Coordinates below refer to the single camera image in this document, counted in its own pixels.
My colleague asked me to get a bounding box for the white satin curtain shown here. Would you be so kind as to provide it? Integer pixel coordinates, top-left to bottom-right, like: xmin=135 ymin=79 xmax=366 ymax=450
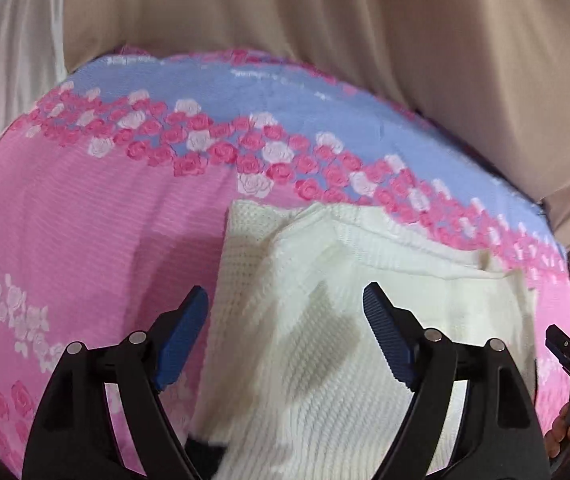
xmin=0 ymin=0 xmax=72 ymax=181

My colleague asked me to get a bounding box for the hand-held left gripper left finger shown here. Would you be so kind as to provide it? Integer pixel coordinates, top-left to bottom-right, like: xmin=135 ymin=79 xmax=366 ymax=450
xmin=22 ymin=285 xmax=210 ymax=480

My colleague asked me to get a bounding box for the white knitted sweater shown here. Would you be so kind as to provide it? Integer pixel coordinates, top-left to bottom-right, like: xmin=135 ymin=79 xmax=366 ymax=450
xmin=187 ymin=199 xmax=538 ymax=480

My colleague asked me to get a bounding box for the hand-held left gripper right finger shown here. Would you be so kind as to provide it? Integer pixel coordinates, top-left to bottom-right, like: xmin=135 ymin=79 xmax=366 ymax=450
xmin=363 ymin=282 xmax=552 ymax=480

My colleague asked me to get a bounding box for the person's right hand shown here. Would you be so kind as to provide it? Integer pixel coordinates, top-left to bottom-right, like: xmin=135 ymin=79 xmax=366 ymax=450
xmin=546 ymin=402 xmax=570 ymax=460

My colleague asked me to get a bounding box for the beige curtain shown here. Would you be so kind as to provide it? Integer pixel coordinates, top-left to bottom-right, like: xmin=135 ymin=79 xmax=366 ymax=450
xmin=62 ymin=0 xmax=570 ymax=333

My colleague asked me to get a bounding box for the pink rose printed bed sheet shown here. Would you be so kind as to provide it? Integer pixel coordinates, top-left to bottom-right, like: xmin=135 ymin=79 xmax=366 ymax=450
xmin=0 ymin=47 xmax=570 ymax=480

